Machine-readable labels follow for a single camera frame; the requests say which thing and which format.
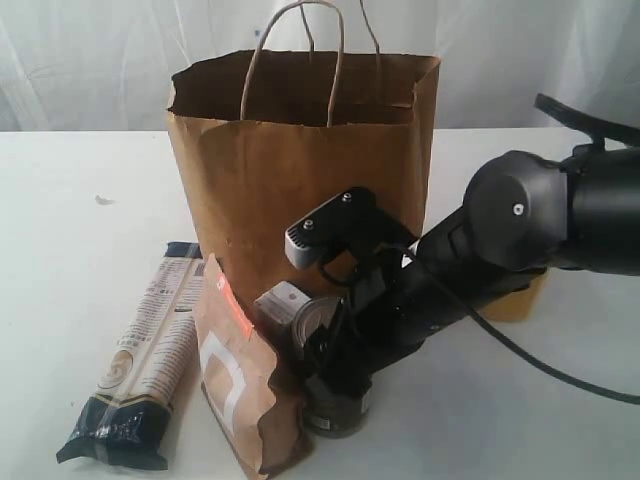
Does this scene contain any brown kraft pouch orange label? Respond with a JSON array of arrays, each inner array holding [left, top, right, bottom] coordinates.
[[192, 252, 314, 476]]

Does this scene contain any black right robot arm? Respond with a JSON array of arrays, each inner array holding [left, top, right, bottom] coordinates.
[[302, 145, 639, 396]]

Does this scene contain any orange juice bottle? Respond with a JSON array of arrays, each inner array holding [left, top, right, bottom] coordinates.
[[481, 274, 547, 323]]

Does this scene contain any brown paper bag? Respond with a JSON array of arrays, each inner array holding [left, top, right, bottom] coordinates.
[[164, 0, 443, 321]]

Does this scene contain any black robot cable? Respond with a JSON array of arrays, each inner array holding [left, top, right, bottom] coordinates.
[[319, 92, 640, 406]]

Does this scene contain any dark can with pull lid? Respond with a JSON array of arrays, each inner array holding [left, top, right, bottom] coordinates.
[[291, 296, 372, 438]]

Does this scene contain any long pasta package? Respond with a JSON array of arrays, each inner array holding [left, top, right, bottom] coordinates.
[[56, 242, 205, 471]]

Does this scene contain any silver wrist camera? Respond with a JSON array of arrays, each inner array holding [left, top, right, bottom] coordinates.
[[284, 186, 416, 271]]

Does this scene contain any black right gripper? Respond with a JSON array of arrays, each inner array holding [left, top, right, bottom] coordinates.
[[302, 249, 475, 385]]

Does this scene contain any white backdrop curtain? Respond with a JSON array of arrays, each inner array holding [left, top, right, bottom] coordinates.
[[1, 1, 639, 131]]

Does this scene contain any small grey carton box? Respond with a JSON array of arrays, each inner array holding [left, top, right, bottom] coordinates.
[[254, 281, 311, 343]]

